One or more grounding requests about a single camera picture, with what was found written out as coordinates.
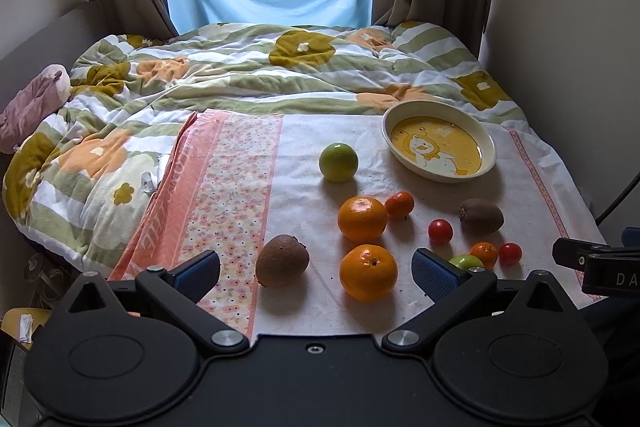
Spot small green apple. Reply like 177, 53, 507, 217
449, 255, 484, 271

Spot small mandarin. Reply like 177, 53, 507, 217
470, 242, 499, 270
384, 191, 414, 220

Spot red cherry tomato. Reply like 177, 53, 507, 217
498, 243, 523, 267
427, 219, 454, 245

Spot brown kiwi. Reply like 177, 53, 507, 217
459, 198, 504, 234
255, 234, 309, 287

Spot large orange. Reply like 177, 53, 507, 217
336, 196, 387, 244
340, 244, 398, 303

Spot large green apple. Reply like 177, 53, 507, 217
319, 143, 359, 183

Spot floral striped duvet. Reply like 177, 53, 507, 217
2, 20, 528, 274

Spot cream bowl with bear print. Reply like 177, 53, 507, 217
382, 100, 497, 183

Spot white pink patterned cloth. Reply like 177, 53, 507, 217
113, 112, 602, 336

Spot pink plush toy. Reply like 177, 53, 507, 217
1, 64, 72, 154

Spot grey bed headboard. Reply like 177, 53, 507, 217
0, 1, 108, 109

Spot black cable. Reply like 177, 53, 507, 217
594, 170, 640, 227

